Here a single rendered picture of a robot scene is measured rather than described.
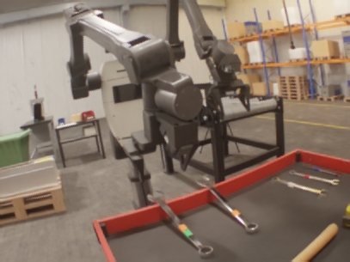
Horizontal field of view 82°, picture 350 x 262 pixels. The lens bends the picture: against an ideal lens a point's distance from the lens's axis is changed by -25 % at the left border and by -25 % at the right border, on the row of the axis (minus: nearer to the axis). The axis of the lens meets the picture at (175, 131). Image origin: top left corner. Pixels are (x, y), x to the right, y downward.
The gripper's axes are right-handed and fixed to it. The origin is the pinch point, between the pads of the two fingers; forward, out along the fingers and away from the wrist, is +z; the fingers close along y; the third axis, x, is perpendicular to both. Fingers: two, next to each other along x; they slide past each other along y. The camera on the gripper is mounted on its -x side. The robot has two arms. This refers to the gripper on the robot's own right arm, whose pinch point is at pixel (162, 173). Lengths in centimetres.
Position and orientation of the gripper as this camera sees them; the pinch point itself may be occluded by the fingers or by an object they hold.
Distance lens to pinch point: 55.8
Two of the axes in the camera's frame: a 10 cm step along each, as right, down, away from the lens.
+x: -4.6, -3.1, 8.3
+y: 8.9, -2.0, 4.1
